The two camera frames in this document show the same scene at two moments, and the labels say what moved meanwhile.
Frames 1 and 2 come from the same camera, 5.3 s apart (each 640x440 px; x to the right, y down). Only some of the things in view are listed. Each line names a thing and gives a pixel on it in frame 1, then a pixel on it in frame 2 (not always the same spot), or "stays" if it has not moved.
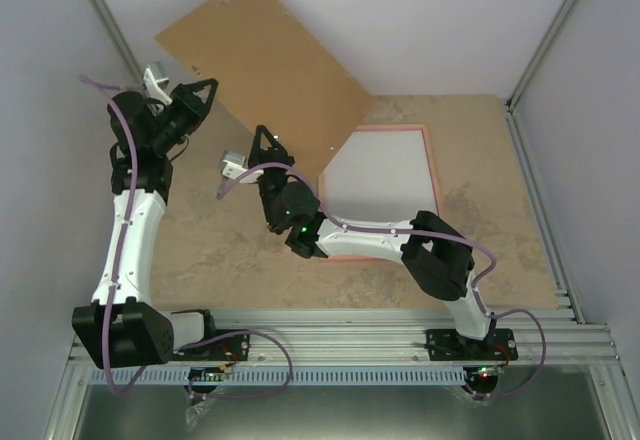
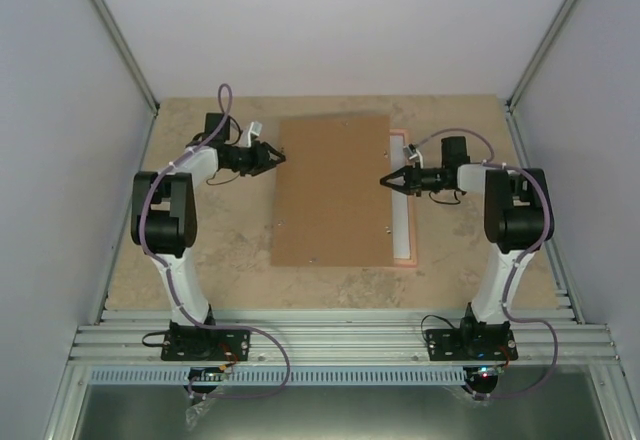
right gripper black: [276, 152] -> [414, 179]
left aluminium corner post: [104, 11] stays
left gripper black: [184, 95] -> [261, 162]
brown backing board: [273, 71] -> [332, 208]
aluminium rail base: [397, 336] stays
